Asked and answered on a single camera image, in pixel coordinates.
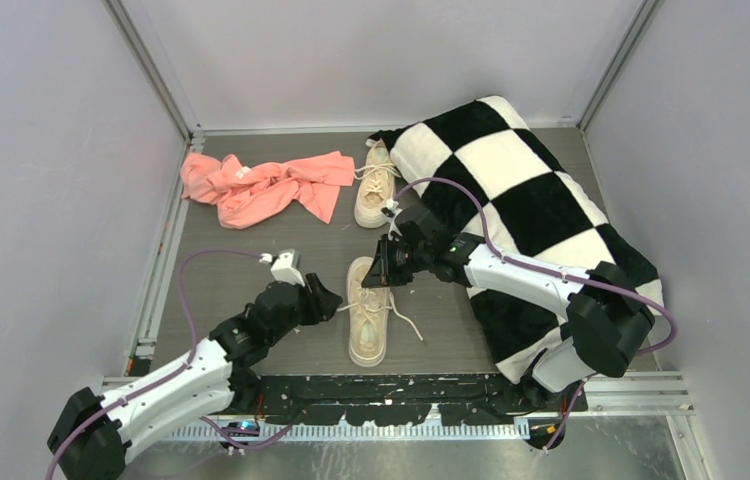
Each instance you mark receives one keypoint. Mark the pink cloth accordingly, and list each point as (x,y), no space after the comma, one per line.
(246,196)

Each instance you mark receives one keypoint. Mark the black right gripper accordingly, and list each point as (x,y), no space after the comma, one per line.
(383,273)

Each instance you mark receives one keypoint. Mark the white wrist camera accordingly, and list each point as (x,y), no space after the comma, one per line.
(390,210)
(284,266)

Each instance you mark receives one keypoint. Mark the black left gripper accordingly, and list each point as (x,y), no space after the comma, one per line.
(321,301)

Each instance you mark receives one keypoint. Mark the black white checkered pillow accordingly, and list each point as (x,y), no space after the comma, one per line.
(480,169)

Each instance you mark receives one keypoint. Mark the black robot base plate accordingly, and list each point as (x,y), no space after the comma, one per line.
(395,400)

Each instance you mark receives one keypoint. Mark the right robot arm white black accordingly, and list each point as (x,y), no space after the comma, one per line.
(605,323)

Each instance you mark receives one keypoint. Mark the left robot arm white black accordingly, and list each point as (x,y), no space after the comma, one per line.
(97,435)

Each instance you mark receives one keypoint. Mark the beige sneaker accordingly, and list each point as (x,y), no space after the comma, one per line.
(377,184)
(369,311)

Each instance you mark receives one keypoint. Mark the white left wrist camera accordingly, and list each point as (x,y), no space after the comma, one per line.
(284,266)

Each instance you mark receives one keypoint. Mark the aluminium front rail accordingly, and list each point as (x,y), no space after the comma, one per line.
(638,394)

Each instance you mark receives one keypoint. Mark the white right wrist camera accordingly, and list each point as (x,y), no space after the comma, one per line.
(390,210)

